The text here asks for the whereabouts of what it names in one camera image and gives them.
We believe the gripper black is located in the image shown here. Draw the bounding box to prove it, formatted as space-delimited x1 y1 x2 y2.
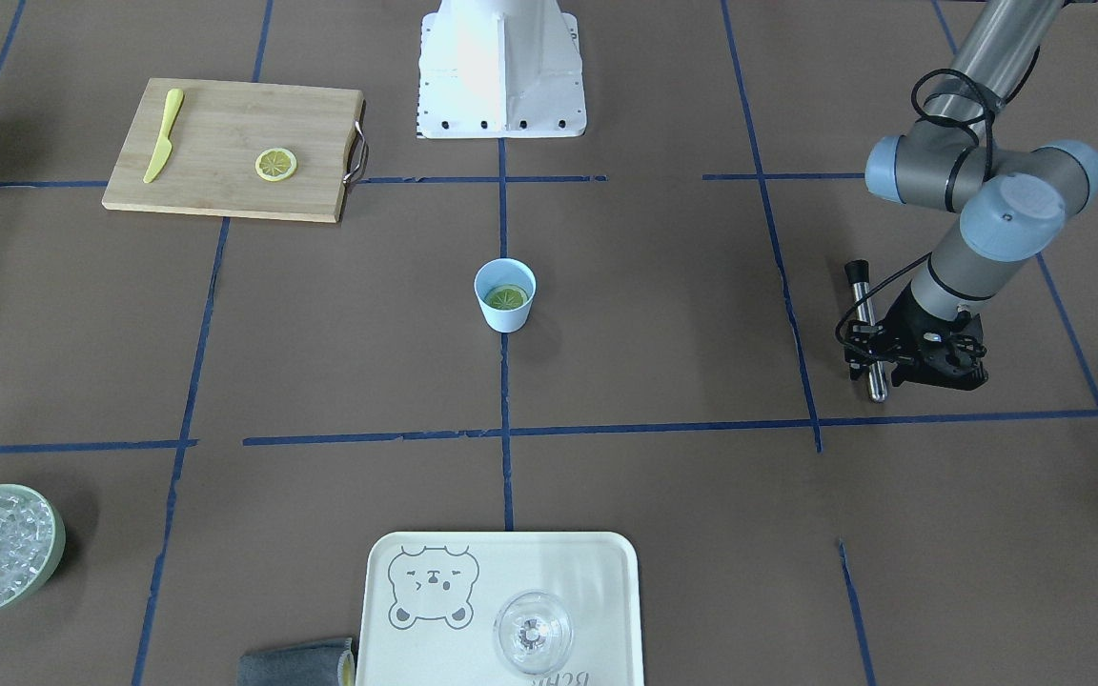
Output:
882 290 988 391

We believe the steel muddler black tip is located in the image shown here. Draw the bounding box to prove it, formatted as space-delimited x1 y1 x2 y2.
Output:
844 259 888 403

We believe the lemon wedge piece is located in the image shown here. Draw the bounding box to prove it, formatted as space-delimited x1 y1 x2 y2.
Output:
482 285 530 312

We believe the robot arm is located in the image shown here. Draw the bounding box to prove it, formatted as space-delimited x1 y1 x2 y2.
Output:
834 1 1098 391

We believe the blue plastic cup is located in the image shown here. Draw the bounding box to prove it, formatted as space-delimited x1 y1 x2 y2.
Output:
472 259 537 333

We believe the lemon slice round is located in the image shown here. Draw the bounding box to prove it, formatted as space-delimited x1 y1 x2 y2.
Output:
254 147 299 183

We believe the yellow lemon wedge peel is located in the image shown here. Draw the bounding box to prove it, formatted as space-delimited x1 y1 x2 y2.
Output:
143 88 186 184

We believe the clear wine glass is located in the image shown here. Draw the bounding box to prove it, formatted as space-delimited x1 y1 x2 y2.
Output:
494 591 576 676

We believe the beige bear tray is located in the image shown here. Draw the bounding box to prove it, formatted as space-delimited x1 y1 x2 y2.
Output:
355 533 645 685

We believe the grey folded cloth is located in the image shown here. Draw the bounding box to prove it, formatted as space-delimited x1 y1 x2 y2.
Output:
235 636 355 685

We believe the wooden cutting board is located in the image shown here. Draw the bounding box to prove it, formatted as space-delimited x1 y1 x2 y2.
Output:
103 77 363 223

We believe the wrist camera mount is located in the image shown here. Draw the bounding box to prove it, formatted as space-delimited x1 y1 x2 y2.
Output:
834 318 898 379

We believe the white camera pole mount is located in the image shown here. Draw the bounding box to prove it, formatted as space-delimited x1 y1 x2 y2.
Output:
416 1 589 140

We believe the cutting board metal handle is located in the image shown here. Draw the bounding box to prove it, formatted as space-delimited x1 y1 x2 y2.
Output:
341 120 370 187

